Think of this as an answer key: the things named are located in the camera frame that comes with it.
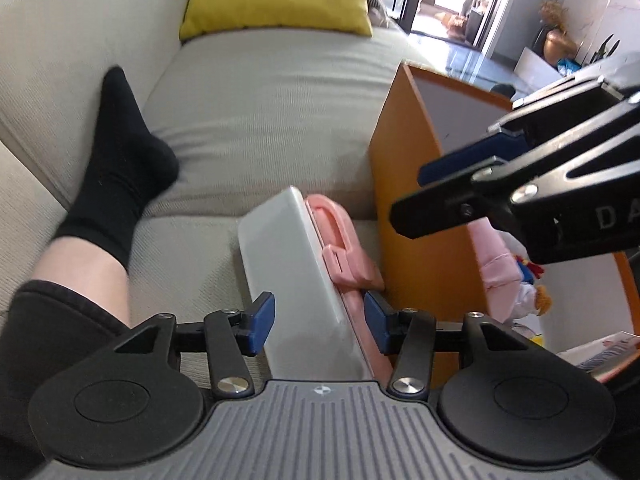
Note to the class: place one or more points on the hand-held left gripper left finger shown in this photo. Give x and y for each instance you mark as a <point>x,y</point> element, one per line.
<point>262,322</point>

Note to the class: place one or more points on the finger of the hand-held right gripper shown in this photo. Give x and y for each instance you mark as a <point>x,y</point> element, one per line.
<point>435,210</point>
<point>470,155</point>

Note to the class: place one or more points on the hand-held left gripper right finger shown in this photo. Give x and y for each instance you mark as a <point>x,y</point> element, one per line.
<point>377,320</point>

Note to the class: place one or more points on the orange wooden storage box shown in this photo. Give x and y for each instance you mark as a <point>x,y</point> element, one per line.
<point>415,260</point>

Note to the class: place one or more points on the white box with pink lid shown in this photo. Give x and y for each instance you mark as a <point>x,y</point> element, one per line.
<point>290,270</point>

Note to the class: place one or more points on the pink fabric pouch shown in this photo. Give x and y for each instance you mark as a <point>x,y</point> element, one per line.
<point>492,260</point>

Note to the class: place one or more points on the white board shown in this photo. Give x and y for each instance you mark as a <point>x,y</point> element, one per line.
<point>535,67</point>

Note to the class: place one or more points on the white printed booklet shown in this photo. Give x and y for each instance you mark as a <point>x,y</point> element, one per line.
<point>600,355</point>

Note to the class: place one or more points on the blue bag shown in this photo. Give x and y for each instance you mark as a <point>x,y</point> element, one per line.
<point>569,64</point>

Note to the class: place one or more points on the copper vase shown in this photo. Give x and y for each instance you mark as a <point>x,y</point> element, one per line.
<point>557,47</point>

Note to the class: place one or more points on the dried flowers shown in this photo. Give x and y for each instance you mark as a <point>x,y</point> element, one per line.
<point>552,12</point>

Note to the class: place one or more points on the beige sofa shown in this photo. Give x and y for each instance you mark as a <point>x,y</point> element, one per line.
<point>275,110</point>

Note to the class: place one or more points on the person's leg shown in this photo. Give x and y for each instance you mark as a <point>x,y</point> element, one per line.
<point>75,270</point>

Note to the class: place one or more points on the black sock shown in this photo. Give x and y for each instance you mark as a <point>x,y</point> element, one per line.
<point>120,160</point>

